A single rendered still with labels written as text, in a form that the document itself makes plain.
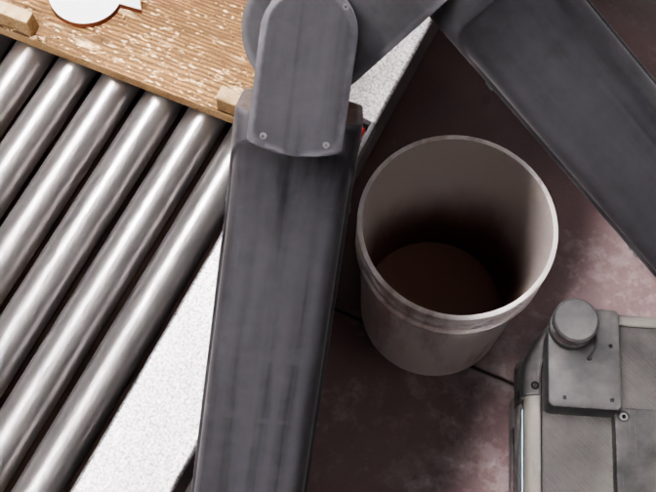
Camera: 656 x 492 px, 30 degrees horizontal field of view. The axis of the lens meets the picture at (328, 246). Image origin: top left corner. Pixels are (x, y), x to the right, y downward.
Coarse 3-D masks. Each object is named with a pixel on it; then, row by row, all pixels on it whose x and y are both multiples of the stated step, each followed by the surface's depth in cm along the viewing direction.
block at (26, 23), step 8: (0, 8) 125; (8, 8) 125; (16, 8) 125; (0, 16) 125; (8, 16) 125; (16, 16) 125; (24, 16) 125; (32, 16) 125; (8, 24) 126; (16, 24) 126; (24, 24) 125; (32, 24) 126; (24, 32) 126; (32, 32) 126
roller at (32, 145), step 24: (72, 72) 127; (96, 72) 129; (48, 96) 126; (72, 96) 127; (24, 120) 125; (48, 120) 125; (0, 144) 124; (24, 144) 124; (48, 144) 126; (0, 168) 123; (24, 168) 124; (0, 192) 122; (0, 216) 123
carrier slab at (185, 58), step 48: (0, 0) 128; (48, 0) 128; (144, 0) 129; (192, 0) 129; (240, 0) 129; (48, 48) 127; (96, 48) 126; (144, 48) 127; (192, 48) 127; (240, 48) 127; (192, 96) 125
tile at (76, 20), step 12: (60, 0) 127; (72, 0) 127; (84, 0) 128; (96, 0) 128; (108, 0) 128; (120, 0) 128; (132, 0) 128; (60, 12) 127; (72, 12) 127; (84, 12) 127; (96, 12) 127; (108, 12) 127; (72, 24) 127; (84, 24) 127; (96, 24) 127
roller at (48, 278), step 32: (160, 96) 126; (128, 128) 125; (160, 128) 126; (128, 160) 124; (96, 192) 122; (128, 192) 124; (64, 224) 121; (96, 224) 121; (64, 256) 119; (32, 288) 118; (64, 288) 120; (0, 320) 117; (32, 320) 117; (0, 352) 115; (0, 384) 115
